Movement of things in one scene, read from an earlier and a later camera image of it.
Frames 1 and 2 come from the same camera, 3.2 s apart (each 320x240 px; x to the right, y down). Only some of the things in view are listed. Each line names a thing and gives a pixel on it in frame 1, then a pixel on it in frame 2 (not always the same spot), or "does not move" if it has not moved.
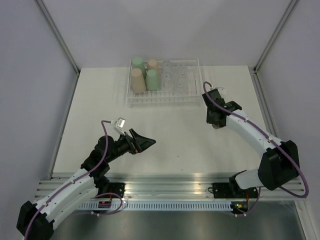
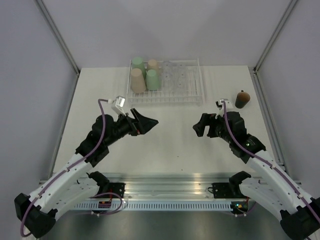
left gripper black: [144, 143] -> [144, 124]
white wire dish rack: [179, 83] does not move
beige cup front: [138, 84] does not move
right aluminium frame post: [291, 6] does not move
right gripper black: [209, 120] -> [207, 119]
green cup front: [152, 80] does not move
